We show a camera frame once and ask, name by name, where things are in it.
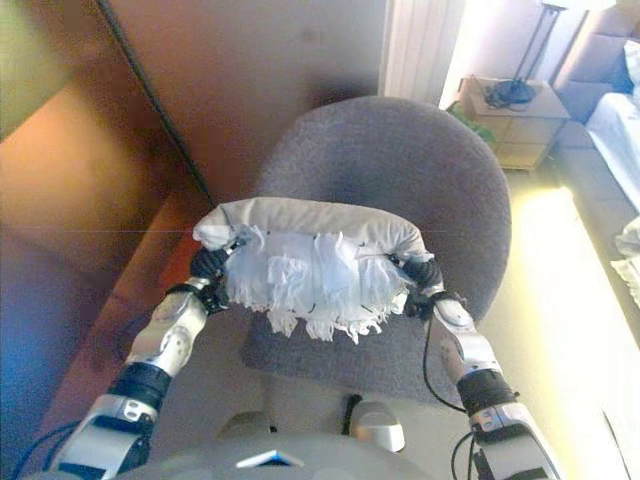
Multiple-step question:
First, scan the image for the white curtain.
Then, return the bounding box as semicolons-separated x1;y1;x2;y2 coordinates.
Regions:
381;0;467;105

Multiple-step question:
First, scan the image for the grey robot torso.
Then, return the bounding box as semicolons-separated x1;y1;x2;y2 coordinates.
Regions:
113;432;454;480

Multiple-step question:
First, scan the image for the light wooden nightstand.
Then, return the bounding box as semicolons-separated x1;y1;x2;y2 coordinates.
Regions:
458;74;572;174

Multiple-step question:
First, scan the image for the white pillow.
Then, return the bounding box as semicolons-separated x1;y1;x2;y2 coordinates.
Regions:
621;39;640;95

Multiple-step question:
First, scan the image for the bed with white sheet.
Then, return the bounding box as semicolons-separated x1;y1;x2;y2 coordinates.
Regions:
549;3;640;321

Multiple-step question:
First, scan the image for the green potted plant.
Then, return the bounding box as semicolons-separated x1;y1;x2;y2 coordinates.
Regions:
445;99;497;147

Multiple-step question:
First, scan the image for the white fringed cushion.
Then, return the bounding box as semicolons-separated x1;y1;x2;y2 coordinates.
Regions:
192;196;436;346

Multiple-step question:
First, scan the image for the silver right robot leg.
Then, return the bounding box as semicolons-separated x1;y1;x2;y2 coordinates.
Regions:
343;393;407;454

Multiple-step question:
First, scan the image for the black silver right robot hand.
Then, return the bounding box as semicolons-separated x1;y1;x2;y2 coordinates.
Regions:
387;253;446;295

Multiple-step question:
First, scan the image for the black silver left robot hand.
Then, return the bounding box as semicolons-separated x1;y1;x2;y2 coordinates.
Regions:
189;239;249;280

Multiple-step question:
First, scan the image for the black floor lamp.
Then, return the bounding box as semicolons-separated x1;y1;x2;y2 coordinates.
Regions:
485;0;569;107

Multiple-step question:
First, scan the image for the silver left robot leg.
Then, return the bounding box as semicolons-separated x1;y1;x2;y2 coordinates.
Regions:
218;409;272;442

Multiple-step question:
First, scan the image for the silver robot leg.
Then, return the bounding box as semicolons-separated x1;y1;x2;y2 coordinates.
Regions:
218;409;272;442
343;393;407;454

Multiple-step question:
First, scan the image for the grey fabric armchair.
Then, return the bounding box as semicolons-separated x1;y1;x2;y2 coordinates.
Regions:
240;95;513;407

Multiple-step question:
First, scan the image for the wooden coffee table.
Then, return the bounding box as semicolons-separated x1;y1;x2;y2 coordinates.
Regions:
0;0;217;444

